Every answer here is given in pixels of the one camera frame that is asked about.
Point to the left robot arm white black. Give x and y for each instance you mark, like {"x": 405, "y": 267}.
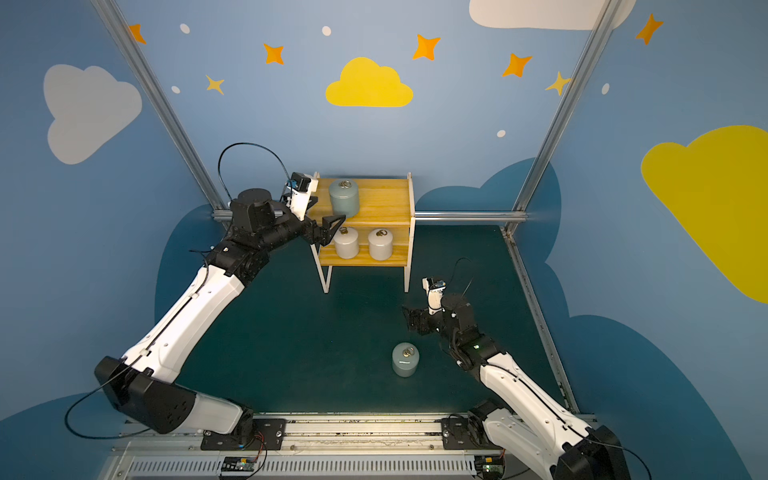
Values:
{"x": 142, "y": 383}

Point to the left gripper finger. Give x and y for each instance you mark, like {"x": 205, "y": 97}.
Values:
{"x": 324, "y": 238}
{"x": 332, "y": 223}

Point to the left aluminium frame post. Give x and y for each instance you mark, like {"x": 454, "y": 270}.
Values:
{"x": 115, "y": 23}

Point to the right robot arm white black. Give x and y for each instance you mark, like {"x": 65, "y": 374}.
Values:
{"x": 550, "y": 440}

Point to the rear aluminium frame bar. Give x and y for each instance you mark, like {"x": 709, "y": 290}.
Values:
{"x": 439, "y": 217}

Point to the aluminium front rail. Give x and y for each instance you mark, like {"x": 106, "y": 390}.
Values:
{"x": 378, "y": 446}

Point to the right circuit board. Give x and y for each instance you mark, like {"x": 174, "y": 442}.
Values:
{"x": 489, "y": 467}

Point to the grey-green tea canister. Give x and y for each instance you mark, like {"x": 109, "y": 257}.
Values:
{"x": 344, "y": 197}
{"x": 405, "y": 358}

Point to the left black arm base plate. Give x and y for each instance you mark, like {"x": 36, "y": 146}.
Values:
{"x": 253, "y": 434}

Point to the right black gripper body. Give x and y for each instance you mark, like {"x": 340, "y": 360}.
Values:
{"x": 420, "y": 318}

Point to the circuit board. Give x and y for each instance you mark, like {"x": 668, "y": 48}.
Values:
{"x": 239, "y": 466}
{"x": 489, "y": 467}

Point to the aluminium frame post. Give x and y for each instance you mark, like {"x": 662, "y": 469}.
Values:
{"x": 115, "y": 23}
{"x": 587, "y": 62}

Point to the right aluminium frame post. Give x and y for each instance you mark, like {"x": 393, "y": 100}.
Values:
{"x": 587, "y": 62}

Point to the left circuit board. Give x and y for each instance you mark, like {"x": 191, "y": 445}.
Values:
{"x": 239, "y": 466}

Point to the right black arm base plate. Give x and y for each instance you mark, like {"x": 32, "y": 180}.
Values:
{"x": 464, "y": 433}

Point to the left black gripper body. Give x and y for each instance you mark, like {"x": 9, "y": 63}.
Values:
{"x": 313, "y": 230}

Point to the white tea canister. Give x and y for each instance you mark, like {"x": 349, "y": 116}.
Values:
{"x": 380, "y": 244}
{"x": 346, "y": 243}

